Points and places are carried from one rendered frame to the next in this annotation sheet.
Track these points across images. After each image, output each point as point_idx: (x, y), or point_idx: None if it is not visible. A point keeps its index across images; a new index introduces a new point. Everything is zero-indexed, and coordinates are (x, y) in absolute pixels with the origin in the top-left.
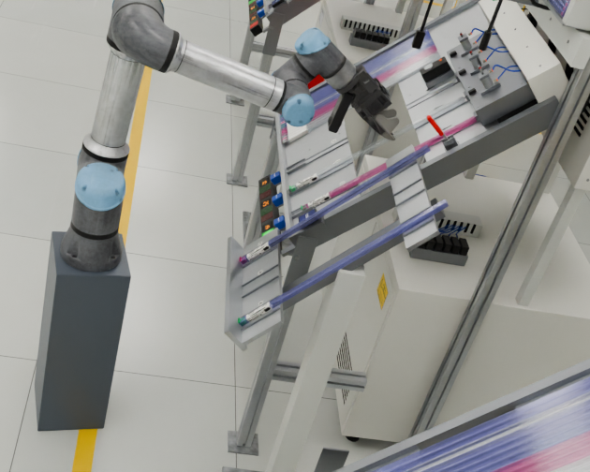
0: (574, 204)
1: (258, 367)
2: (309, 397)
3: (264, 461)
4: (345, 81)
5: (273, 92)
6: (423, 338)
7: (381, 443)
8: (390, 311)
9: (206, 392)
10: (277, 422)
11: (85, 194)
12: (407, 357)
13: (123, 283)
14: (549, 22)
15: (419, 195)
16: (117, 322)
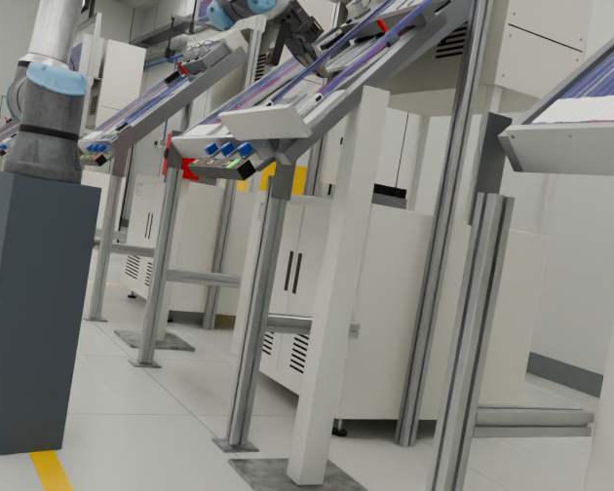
0: (496, 104)
1: (248, 321)
2: (347, 271)
3: (268, 454)
4: (283, 3)
5: None
6: (400, 267)
7: (369, 435)
8: (368, 234)
9: (166, 420)
10: (258, 432)
11: (46, 73)
12: (389, 294)
13: (93, 197)
14: None
15: None
16: (84, 260)
